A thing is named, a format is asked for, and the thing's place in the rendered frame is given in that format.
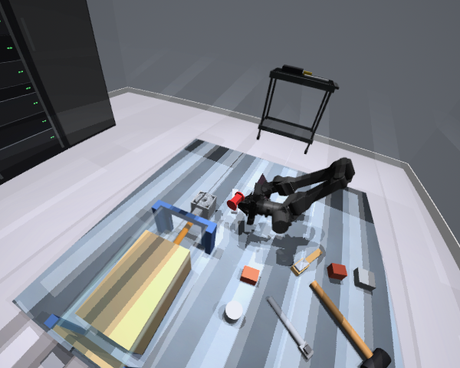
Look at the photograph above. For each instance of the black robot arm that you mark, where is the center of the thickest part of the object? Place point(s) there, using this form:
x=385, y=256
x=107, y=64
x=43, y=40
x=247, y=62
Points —
x=336, y=177

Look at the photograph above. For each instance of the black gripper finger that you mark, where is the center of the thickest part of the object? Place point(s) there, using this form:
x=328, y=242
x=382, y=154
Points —
x=243, y=208
x=246, y=201

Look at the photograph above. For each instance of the grey cylinder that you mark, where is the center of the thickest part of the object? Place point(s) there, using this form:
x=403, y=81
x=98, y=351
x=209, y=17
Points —
x=232, y=312

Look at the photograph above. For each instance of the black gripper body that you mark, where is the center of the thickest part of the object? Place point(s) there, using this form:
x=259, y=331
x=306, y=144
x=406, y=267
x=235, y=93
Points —
x=262, y=207

